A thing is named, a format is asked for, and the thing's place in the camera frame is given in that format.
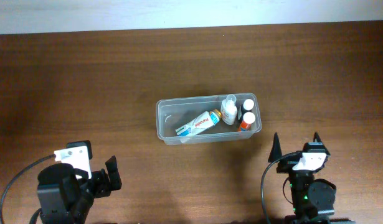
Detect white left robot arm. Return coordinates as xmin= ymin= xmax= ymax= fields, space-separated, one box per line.
xmin=29 ymin=156 xmax=122 ymax=224

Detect dark bottle white cap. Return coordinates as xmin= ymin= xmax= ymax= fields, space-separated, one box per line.
xmin=237 ymin=99 xmax=255 ymax=123

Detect clear plastic container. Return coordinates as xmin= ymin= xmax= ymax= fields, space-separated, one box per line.
xmin=156 ymin=93 xmax=262 ymax=145

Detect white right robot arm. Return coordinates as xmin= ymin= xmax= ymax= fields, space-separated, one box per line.
xmin=262 ymin=133 xmax=355 ymax=224

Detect white pump bottle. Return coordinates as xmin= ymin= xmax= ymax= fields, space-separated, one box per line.
xmin=220 ymin=95 xmax=237 ymax=126

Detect gold lid small jar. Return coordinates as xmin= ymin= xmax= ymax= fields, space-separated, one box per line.
xmin=209 ymin=109 xmax=222 ymax=124

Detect white Panadol box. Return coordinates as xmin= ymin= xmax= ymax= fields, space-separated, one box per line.
xmin=175 ymin=111 xmax=216 ymax=136

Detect orange glue stick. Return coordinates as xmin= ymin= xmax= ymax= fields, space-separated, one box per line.
xmin=238 ymin=112 xmax=256 ymax=132

